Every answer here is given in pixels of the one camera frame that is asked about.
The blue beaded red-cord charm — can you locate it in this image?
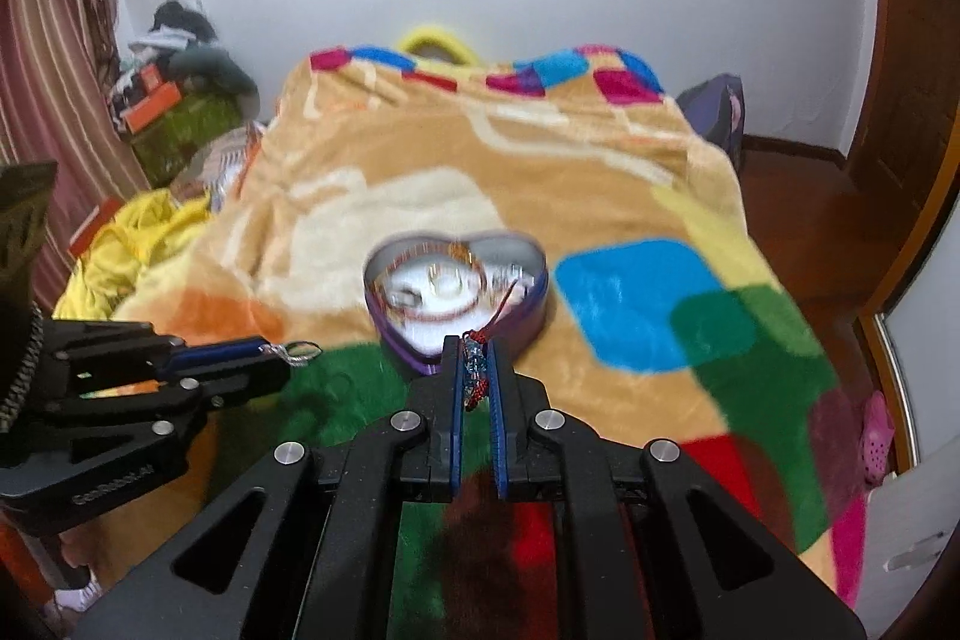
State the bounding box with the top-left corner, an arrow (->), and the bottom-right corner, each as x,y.
460,273 -> 542,411

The left hand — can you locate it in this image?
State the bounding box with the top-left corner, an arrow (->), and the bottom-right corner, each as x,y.
59,518 -> 103,570

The yellow cloth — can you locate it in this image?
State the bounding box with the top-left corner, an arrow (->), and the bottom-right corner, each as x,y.
52,188 -> 213,321

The green box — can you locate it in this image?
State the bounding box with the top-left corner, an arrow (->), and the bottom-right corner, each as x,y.
130,92 -> 242,188

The orange box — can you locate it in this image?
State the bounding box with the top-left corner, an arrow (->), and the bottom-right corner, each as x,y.
122,81 -> 182,135

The dark clothes pile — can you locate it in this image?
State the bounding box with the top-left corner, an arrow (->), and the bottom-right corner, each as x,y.
128,0 -> 259,96

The striped red curtain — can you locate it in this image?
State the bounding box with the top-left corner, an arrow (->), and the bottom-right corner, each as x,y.
2,0 -> 148,308

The colourful plush blanket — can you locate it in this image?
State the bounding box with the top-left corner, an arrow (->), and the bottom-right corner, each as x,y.
80,47 -> 862,638

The pink croc shoe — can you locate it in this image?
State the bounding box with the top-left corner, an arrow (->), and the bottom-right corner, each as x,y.
859,392 -> 895,487

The white wardrobe sliding door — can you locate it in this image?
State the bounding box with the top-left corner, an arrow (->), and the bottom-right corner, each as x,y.
853,278 -> 960,626

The purple heart-shaped tin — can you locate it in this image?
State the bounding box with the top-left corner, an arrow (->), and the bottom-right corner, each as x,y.
363,230 -> 550,375

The yellow pillow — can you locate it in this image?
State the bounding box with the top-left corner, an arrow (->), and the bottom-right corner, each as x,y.
395,25 -> 483,67

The brown wooden door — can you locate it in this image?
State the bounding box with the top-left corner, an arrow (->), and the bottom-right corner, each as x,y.
848,0 -> 958,314

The red braided bracelet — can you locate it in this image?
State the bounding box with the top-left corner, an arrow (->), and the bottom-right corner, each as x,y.
371,239 -> 503,322

